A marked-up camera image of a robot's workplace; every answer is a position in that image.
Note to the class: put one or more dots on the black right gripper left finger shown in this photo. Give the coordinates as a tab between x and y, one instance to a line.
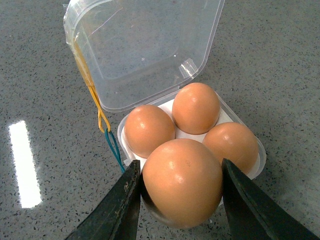
116	216

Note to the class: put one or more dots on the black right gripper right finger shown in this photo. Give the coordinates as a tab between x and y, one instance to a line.
252	214

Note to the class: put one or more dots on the brown egg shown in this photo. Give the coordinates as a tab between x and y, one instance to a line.
235	142
183	183
146	128
196	108

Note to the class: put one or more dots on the clear plastic egg box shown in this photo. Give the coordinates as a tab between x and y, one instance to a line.
141	52

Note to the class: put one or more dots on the blue rubber band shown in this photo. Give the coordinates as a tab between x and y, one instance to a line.
113	145

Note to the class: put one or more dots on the yellow rubber band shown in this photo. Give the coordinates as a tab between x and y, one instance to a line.
103	122

